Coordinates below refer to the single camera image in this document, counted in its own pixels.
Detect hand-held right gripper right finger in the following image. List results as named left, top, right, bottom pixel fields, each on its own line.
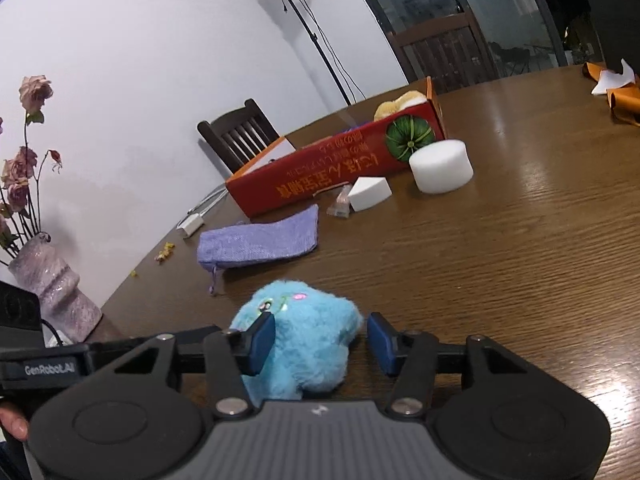
left=367, top=312, right=526, bottom=417

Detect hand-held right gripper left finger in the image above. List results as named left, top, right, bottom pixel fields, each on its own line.
left=112, top=312, right=277, bottom=418

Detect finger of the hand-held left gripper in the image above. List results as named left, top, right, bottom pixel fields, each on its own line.
left=84, top=326, right=226, bottom=362

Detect blue plush toy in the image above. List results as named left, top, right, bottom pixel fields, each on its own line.
left=230, top=280, right=364, bottom=403

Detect red cardboard box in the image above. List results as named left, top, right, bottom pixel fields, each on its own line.
left=225, top=76, right=447, bottom=218

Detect yellow plush toy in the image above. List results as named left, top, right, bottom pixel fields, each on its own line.
left=374, top=90, right=429, bottom=122

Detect person's left hand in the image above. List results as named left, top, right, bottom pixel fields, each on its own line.
left=0, top=406, right=30, bottom=442

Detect purple ceramic vase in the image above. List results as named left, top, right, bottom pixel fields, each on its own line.
left=7, top=232, right=103, bottom=342

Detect yellow candy pieces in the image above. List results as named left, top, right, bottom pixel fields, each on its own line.
left=129, top=241, right=177, bottom=278

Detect purple knitted pouch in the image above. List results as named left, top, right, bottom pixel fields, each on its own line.
left=196, top=203, right=320, bottom=296

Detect white charger adaptor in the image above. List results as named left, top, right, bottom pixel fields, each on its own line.
left=177, top=214, right=206, bottom=237

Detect small clear plastic packet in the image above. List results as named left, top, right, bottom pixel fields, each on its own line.
left=327, top=185, right=354, bottom=220

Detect white wedge sponge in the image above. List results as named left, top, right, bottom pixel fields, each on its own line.
left=348, top=176, right=393, bottom=212

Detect white cylinder sponge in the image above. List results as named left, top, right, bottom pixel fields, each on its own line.
left=409, top=140, right=474, bottom=195

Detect white orange-edged box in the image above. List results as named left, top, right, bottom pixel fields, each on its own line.
left=227, top=136, right=297, bottom=179

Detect dried pink roses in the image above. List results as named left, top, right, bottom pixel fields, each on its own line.
left=0, top=75, right=66, bottom=257

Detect dark wooden chair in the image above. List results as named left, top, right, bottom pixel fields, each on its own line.
left=387, top=10, right=501, bottom=84
left=196, top=98, right=281, bottom=176

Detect dark wooden chair back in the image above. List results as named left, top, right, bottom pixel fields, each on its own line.
left=387, top=10, right=501, bottom=84

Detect orange white wrapper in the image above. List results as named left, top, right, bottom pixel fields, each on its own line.
left=582, top=61, right=640, bottom=127

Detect white crumpled paper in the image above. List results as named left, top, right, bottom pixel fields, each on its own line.
left=591, top=58, right=637, bottom=97

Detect glass sliding door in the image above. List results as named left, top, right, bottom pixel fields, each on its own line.
left=340, top=0, right=571, bottom=87

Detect white charger cable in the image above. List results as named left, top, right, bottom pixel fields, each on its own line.
left=187, top=184, right=232, bottom=219

